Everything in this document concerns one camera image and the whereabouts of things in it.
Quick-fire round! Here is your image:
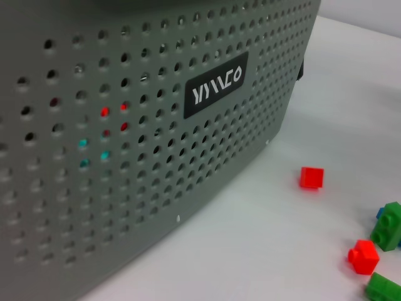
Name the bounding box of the small green block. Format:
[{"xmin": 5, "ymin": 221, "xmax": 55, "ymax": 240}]
[{"xmin": 369, "ymin": 202, "xmax": 401, "ymax": 253}]

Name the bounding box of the long green block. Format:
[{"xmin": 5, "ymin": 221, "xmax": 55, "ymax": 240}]
[{"xmin": 365, "ymin": 272, "xmax": 401, "ymax": 301}]

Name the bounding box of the small red block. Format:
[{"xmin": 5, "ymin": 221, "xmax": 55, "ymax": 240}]
[
  {"xmin": 347, "ymin": 240, "xmax": 380, "ymax": 275},
  {"xmin": 299, "ymin": 166, "xmax": 325, "ymax": 191}
]

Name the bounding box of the teal square block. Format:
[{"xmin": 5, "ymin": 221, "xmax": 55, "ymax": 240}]
[{"xmin": 78, "ymin": 137, "xmax": 112, "ymax": 169}]

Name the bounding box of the grey perforated storage bin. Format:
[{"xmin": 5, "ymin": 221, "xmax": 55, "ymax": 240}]
[{"xmin": 0, "ymin": 0, "xmax": 322, "ymax": 301}]

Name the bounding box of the red house-shaped block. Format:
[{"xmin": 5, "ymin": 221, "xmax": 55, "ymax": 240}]
[{"xmin": 99, "ymin": 102, "xmax": 130, "ymax": 139}]

